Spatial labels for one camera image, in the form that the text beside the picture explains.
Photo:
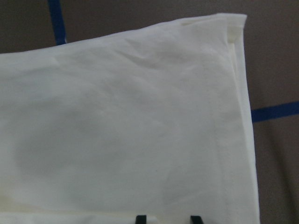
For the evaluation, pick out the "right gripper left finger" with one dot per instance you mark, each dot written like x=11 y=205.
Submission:
x=141 y=219

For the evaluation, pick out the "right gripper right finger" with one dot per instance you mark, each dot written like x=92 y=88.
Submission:
x=196 y=219

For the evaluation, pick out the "cream long-sleeve cat shirt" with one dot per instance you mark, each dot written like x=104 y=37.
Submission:
x=153 y=122

